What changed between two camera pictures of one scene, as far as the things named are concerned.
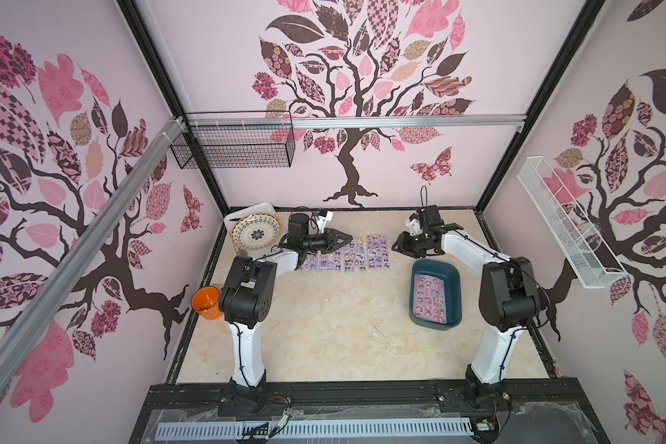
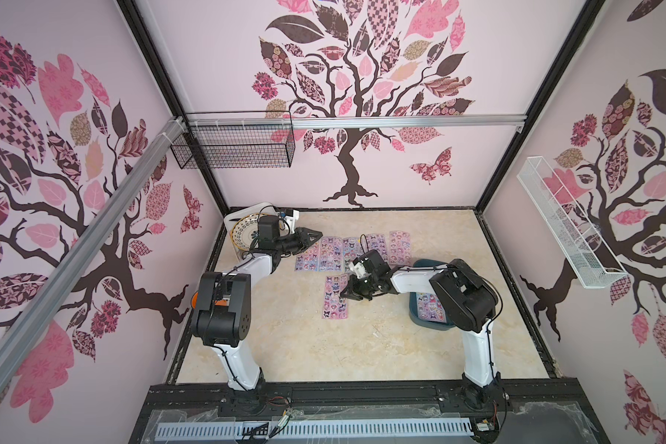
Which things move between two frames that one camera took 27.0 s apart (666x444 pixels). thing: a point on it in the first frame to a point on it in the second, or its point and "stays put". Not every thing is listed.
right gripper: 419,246 to 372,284
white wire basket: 565,228 stays put
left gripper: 329,240 to 302,240
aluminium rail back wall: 290,120 stays put
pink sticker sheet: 311,263 stays put
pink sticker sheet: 330,262 stays put
